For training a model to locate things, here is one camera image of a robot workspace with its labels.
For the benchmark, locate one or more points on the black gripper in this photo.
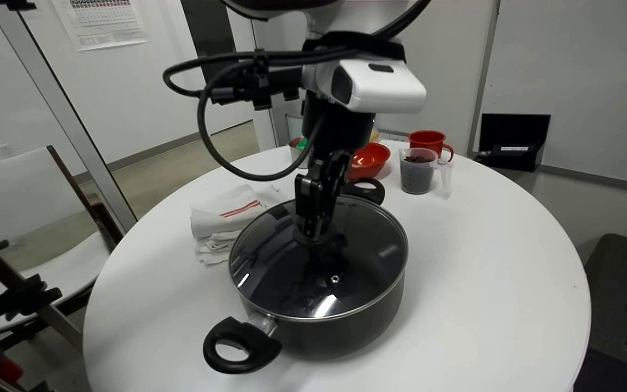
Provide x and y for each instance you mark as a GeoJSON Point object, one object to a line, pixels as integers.
{"type": "Point", "coordinates": [338, 126]}

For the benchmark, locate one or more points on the grey metal frame pole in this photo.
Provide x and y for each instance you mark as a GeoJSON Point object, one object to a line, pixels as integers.
{"type": "Point", "coordinates": [58, 110]}

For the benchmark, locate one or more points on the red cup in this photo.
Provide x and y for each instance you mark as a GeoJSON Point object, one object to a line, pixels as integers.
{"type": "Point", "coordinates": [430, 139]}

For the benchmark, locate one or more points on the red bowl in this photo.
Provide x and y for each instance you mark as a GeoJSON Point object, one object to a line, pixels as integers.
{"type": "Point", "coordinates": [370, 160]}

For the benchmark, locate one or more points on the glass lid with black knob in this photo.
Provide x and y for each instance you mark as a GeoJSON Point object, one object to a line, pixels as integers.
{"type": "Point", "coordinates": [358, 253]}

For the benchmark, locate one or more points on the open black case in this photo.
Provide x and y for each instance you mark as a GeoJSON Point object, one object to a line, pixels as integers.
{"type": "Point", "coordinates": [512, 137]}

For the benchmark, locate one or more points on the black cooking pot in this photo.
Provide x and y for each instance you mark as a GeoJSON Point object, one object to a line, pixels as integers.
{"type": "Point", "coordinates": [341, 330]}

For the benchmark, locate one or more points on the paper sheet on wall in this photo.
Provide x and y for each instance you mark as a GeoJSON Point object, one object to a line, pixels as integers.
{"type": "Point", "coordinates": [99, 22]}

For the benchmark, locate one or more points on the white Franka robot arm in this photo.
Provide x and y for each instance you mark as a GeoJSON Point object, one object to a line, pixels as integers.
{"type": "Point", "coordinates": [381, 86]}

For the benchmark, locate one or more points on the black tripod stand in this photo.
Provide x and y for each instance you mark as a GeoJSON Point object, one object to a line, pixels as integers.
{"type": "Point", "coordinates": [15, 197]}

